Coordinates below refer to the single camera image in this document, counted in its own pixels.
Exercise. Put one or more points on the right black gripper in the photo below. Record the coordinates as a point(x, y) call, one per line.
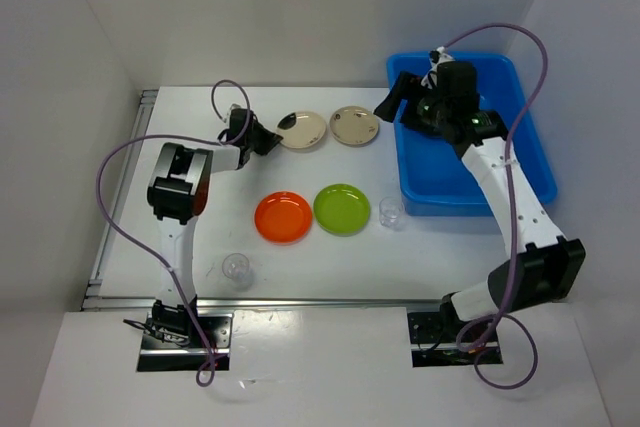
point(404, 83)

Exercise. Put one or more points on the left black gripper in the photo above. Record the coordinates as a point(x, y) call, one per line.
point(270, 139)

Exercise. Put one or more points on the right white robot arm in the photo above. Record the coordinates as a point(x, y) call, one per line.
point(542, 264)

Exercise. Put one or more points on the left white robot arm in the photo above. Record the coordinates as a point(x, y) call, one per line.
point(178, 193)

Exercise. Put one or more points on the blue plastic bin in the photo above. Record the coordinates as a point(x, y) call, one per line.
point(433, 181)

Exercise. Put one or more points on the clear cup near bin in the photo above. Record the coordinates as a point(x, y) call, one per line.
point(391, 213)

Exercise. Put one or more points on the beige plate with small motifs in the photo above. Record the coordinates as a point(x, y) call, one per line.
point(354, 126)

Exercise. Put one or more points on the beige plate with black patch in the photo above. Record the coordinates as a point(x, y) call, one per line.
point(301, 130)

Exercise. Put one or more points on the orange plate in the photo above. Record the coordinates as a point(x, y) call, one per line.
point(283, 217)

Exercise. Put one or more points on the green plate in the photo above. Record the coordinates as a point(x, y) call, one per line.
point(341, 209)

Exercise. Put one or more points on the clear cup front left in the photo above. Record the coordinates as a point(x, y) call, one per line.
point(237, 269)

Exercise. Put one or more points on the aluminium table frame rail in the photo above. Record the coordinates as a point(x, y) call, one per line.
point(425, 259)

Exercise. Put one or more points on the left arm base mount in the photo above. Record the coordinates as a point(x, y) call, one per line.
point(164, 352)

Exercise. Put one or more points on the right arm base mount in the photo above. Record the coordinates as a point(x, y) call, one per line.
point(433, 343)

